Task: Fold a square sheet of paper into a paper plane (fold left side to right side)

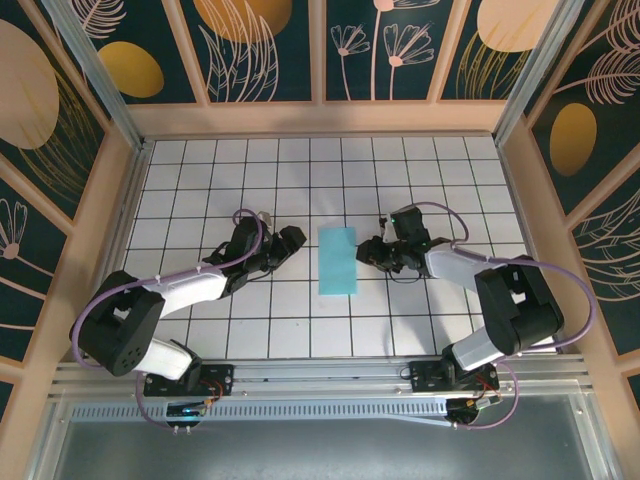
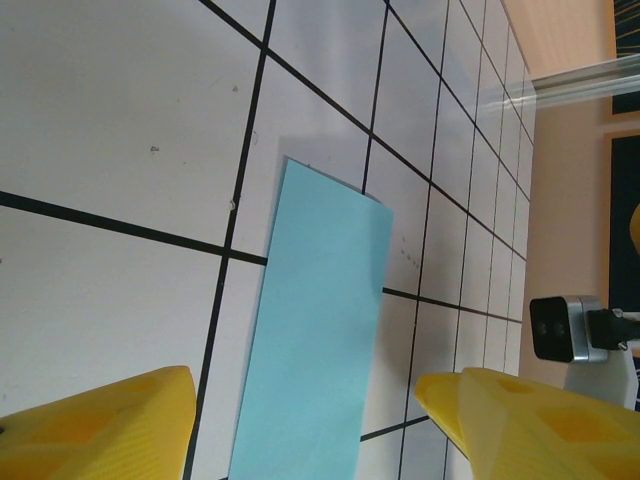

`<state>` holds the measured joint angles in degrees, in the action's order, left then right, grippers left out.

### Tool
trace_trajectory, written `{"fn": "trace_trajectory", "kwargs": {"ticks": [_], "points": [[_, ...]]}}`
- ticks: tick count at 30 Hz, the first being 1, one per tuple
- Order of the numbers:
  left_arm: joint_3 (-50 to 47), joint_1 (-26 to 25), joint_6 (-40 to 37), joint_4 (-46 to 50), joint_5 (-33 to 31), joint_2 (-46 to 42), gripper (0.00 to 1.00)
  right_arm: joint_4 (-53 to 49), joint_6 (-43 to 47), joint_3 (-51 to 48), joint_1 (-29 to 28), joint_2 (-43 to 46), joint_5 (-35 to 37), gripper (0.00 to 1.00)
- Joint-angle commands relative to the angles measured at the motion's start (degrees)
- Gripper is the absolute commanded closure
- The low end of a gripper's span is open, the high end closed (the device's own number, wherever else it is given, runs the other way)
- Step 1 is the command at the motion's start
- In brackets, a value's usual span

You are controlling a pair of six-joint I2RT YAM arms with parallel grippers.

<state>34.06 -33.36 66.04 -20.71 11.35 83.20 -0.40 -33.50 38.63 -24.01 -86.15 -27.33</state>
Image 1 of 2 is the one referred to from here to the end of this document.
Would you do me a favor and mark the light blue cloth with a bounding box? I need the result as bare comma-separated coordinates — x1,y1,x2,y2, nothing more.
316,225,360,297

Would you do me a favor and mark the grey metal sheet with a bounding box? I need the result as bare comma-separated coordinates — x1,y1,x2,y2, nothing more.
29,394,619,480

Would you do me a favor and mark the aluminium mounting rail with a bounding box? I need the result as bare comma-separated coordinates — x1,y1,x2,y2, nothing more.
49,354,595,399

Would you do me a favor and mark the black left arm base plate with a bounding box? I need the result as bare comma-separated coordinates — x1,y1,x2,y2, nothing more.
143,363,235,397

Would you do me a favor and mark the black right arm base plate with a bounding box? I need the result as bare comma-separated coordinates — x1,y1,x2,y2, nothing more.
409,359,500,395

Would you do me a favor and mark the grey slotted cable duct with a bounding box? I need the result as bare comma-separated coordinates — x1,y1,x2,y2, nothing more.
69,397,501,429

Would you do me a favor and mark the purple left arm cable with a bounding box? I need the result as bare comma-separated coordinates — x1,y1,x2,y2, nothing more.
72,208,265,432

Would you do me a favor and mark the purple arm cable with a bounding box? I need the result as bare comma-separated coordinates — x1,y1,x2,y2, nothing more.
72,208,265,432
413,201,597,431

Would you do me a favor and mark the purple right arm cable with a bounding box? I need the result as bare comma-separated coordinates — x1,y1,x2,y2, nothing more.
413,201,597,431

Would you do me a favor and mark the aluminium frame post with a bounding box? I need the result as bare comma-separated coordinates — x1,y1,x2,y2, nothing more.
492,0,586,146
42,0,146,151

